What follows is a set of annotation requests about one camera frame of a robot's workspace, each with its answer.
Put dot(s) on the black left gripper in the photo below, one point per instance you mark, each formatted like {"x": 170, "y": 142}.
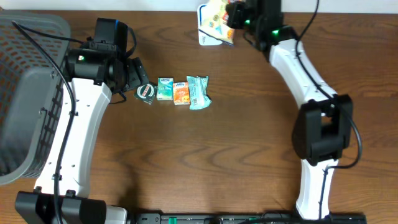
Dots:
{"x": 137, "y": 74}

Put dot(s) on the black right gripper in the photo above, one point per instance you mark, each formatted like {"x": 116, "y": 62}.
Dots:
{"x": 230, "y": 10}

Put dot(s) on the green white round tin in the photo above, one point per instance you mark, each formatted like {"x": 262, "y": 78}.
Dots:
{"x": 146, "y": 93}

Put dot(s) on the teal Kleenex tissue pack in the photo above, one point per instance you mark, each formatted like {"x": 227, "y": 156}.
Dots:
{"x": 165, "y": 89}

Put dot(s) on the white blue snack bag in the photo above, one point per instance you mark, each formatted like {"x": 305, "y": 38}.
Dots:
{"x": 215, "y": 21}

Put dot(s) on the orange Kleenex tissue pack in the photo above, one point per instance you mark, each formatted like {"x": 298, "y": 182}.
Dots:
{"x": 181, "y": 93}

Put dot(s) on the teal snack packet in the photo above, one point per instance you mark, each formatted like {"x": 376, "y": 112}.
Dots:
{"x": 197, "y": 90}

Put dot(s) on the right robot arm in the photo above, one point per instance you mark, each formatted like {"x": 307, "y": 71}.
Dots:
{"x": 322, "y": 129}

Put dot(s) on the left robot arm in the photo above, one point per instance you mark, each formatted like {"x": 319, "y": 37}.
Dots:
{"x": 101, "y": 67}

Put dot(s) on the white barcode scanner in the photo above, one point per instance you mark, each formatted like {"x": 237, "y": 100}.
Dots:
{"x": 204, "y": 39}

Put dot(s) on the grey plastic shopping basket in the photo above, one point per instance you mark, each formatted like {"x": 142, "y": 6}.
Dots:
{"x": 31, "y": 91}

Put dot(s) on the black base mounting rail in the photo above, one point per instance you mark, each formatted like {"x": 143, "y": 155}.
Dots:
{"x": 265, "y": 218}

